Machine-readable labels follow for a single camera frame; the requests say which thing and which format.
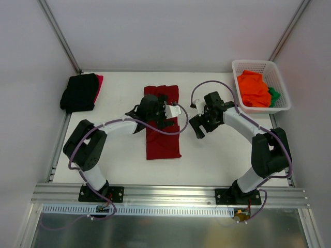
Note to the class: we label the dark red t shirt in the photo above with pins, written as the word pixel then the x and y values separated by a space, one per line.
pixel 160 146

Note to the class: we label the aluminium right corner post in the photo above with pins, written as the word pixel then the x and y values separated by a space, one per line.
pixel 289 29

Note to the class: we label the folded pink t shirt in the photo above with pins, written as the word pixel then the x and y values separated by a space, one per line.
pixel 100 81

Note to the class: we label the white plastic basket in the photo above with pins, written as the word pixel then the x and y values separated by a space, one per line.
pixel 271 76

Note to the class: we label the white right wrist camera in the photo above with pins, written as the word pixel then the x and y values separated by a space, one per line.
pixel 199 105

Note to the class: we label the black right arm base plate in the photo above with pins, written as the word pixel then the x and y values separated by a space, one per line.
pixel 232 196

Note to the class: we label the orange t shirt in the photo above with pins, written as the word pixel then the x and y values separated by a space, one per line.
pixel 253 90

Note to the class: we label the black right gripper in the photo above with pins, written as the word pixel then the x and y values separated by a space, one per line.
pixel 200 123

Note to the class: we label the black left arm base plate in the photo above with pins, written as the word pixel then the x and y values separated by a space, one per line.
pixel 115 194

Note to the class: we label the aluminium front mounting rail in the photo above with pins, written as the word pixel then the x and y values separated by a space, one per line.
pixel 164 195

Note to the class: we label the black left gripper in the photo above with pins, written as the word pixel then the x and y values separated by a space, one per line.
pixel 161 117

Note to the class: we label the aluminium corner post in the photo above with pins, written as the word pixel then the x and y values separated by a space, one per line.
pixel 59 34
pixel 289 29

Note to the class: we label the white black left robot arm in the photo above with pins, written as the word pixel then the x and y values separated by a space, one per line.
pixel 86 143

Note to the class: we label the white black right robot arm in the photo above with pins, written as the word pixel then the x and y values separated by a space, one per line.
pixel 270 152

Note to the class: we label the aluminium table rail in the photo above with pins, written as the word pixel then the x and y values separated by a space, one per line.
pixel 288 171
pixel 58 148

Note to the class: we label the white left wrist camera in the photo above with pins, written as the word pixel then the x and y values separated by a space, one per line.
pixel 172 111

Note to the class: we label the aluminium left table rail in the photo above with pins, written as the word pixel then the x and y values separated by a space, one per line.
pixel 58 148

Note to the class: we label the white slotted cable duct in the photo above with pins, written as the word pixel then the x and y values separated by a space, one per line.
pixel 139 210

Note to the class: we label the folded black t shirt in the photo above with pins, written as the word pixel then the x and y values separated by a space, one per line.
pixel 79 94

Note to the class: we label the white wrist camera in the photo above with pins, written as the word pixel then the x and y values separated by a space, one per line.
pixel 199 105
pixel 172 111

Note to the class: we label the green t shirt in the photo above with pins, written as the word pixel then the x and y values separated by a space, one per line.
pixel 274 96

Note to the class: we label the aluminium right table rail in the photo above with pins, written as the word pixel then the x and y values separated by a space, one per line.
pixel 288 171

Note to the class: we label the aluminium left corner post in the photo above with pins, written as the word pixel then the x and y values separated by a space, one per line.
pixel 59 34

